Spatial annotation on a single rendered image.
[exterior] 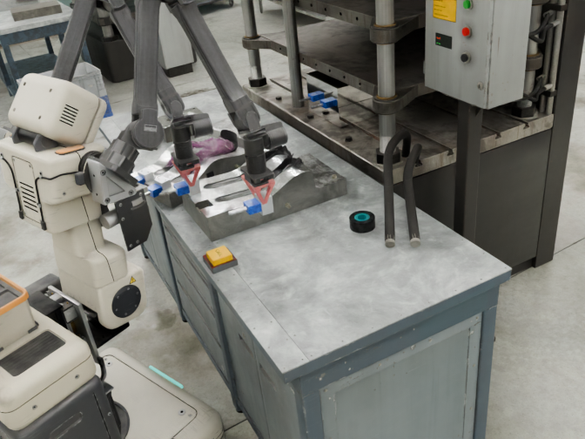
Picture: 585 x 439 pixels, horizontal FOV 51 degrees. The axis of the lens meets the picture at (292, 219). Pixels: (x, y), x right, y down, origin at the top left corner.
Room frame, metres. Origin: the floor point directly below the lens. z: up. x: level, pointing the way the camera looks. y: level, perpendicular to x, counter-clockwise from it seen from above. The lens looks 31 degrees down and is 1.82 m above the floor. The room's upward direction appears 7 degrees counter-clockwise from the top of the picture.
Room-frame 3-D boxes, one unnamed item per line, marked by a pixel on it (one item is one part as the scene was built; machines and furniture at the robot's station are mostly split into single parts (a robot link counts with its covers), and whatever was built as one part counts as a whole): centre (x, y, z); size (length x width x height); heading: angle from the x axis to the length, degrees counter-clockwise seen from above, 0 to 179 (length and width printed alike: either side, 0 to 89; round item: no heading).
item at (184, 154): (1.82, 0.32, 1.04); 0.10 x 0.07 x 0.07; 25
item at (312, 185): (1.86, 0.08, 0.87); 0.50 x 0.26 x 0.14; 114
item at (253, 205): (1.59, 0.12, 0.94); 0.13 x 0.05 x 0.05; 114
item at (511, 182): (2.76, -0.46, 0.36); 1.30 x 0.85 x 0.72; 24
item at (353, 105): (2.69, -0.42, 0.87); 0.50 x 0.27 x 0.17; 114
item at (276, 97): (2.77, -0.47, 0.76); 1.30 x 0.84 x 0.07; 24
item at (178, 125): (1.82, 0.31, 1.10); 0.07 x 0.06 x 0.07; 108
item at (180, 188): (1.80, 0.36, 0.91); 0.13 x 0.05 x 0.05; 114
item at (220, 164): (2.15, 0.31, 0.86); 0.50 x 0.26 x 0.11; 132
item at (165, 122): (2.58, 0.44, 0.84); 0.20 x 0.15 x 0.07; 114
